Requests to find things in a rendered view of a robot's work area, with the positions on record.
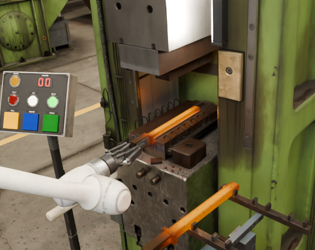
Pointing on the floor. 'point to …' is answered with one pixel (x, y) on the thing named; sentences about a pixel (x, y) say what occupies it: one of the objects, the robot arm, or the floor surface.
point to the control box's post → (53, 141)
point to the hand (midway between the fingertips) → (140, 143)
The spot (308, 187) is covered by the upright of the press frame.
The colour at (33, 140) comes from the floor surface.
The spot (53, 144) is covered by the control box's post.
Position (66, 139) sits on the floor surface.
